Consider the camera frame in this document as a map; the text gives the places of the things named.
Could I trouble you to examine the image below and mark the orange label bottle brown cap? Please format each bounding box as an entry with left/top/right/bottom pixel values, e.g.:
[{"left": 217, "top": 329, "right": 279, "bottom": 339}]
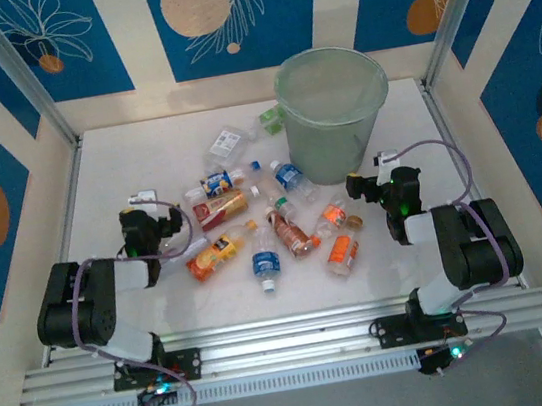
[{"left": 310, "top": 190, "right": 366, "bottom": 241}]

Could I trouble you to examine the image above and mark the bottle red gold label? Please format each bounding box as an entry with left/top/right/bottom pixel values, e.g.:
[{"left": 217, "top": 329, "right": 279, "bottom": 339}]
[{"left": 190, "top": 185, "right": 266, "bottom": 234}]

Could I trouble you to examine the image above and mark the orange juice bottle black label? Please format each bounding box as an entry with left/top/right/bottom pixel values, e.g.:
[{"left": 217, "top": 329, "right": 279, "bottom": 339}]
[{"left": 181, "top": 218, "right": 266, "bottom": 285}]

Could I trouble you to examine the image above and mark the clear bottle orange label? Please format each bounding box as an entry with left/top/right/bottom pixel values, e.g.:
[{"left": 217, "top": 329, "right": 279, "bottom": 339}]
[{"left": 319, "top": 228, "right": 366, "bottom": 280}]

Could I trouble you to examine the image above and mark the water bottle blue label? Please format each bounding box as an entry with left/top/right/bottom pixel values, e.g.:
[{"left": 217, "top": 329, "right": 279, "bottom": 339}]
[
  {"left": 246, "top": 222, "right": 284, "bottom": 296},
  {"left": 268, "top": 155, "right": 320, "bottom": 208}
]

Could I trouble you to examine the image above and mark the brown coffee drink bottle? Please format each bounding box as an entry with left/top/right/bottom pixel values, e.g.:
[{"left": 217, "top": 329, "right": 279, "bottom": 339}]
[{"left": 264, "top": 200, "right": 324, "bottom": 264}]

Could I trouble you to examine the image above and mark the translucent green mesh bin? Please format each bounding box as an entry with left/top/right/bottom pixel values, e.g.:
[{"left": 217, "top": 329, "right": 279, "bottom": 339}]
[{"left": 269, "top": 39, "right": 402, "bottom": 191}]

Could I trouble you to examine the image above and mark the bottle blue yellow label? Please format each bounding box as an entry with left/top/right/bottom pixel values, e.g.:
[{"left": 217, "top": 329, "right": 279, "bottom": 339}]
[{"left": 180, "top": 165, "right": 250, "bottom": 204}]

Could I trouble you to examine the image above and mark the small clear bottle green band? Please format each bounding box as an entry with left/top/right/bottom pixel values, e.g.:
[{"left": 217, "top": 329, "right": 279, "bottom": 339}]
[{"left": 269, "top": 192, "right": 300, "bottom": 229}]

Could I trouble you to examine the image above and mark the clear plastic package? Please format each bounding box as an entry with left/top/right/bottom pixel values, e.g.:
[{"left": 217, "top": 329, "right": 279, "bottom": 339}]
[{"left": 198, "top": 122, "right": 260, "bottom": 173}]

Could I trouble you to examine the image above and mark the green carton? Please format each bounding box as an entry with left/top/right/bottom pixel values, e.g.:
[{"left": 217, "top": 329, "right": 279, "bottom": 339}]
[{"left": 245, "top": 102, "right": 291, "bottom": 141}]

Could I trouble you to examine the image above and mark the black controller board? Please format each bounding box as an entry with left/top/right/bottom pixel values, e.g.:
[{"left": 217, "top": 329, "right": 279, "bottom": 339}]
[
  {"left": 415, "top": 340, "right": 475, "bottom": 378},
  {"left": 133, "top": 375, "right": 182, "bottom": 406}
]

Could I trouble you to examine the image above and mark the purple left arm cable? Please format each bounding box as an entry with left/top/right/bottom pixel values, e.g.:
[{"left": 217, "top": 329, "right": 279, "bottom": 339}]
[{"left": 56, "top": 193, "right": 219, "bottom": 406}]

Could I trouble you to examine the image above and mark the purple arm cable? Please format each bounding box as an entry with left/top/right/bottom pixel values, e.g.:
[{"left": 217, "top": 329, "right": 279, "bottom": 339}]
[
  {"left": 56, "top": 193, "right": 219, "bottom": 406},
  {"left": 391, "top": 130, "right": 523, "bottom": 362}
]

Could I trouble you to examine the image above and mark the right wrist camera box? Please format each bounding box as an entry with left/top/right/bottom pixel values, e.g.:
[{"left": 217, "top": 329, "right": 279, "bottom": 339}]
[{"left": 372, "top": 148, "right": 402, "bottom": 170}]

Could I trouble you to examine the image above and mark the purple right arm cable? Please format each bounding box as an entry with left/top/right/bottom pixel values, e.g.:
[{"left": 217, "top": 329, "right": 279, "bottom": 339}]
[{"left": 391, "top": 130, "right": 523, "bottom": 362}]

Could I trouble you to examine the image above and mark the aluminium table side rail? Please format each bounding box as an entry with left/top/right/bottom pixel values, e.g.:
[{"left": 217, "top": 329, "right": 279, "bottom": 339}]
[
  {"left": 417, "top": 69, "right": 529, "bottom": 298},
  {"left": 10, "top": 137, "right": 115, "bottom": 368}
]

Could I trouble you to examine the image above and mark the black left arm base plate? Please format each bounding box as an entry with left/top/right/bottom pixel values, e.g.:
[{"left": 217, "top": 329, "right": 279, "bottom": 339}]
[{"left": 109, "top": 346, "right": 206, "bottom": 393}]

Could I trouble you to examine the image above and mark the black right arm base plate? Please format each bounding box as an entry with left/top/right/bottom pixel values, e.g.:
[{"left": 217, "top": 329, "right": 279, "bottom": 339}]
[{"left": 367, "top": 305, "right": 471, "bottom": 351}]

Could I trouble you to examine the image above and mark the aluminium mounting rail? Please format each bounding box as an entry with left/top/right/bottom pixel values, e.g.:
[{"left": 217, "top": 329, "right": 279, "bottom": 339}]
[{"left": 11, "top": 277, "right": 542, "bottom": 406}]

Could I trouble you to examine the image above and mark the white slotted cable duct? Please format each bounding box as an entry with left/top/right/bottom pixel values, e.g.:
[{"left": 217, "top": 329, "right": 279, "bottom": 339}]
[{"left": 38, "top": 346, "right": 428, "bottom": 406}]

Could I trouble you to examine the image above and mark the aluminium frame post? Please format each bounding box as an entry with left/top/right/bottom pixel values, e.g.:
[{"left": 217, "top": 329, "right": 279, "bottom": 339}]
[
  {"left": 409, "top": 0, "right": 520, "bottom": 91},
  {"left": 0, "top": 0, "right": 83, "bottom": 157}
]

